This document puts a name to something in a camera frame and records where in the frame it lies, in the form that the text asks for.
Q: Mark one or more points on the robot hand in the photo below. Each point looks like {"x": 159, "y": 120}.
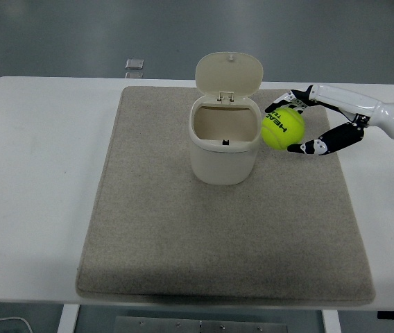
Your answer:
{"x": 356, "y": 100}

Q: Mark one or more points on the yellow tennis ball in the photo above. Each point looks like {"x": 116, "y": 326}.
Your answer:
{"x": 283, "y": 130}

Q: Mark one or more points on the cream bin with hinged lid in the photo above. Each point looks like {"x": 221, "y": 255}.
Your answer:
{"x": 223, "y": 163}

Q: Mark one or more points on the beige fabric mat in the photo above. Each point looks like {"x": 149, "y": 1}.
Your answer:
{"x": 197, "y": 236}

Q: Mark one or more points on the white table leg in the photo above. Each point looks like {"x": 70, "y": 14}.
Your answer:
{"x": 68, "y": 320}
{"x": 330, "y": 322}

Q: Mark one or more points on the small silver floor plate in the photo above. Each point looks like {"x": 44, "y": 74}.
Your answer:
{"x": 134, "y": 74}

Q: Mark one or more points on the large silver floor plate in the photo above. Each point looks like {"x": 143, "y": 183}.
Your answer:
{"x": 134, "y": 63}

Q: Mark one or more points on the grey metal plate with screws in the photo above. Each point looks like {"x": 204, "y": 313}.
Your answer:
{"x": 200, "y": 326}

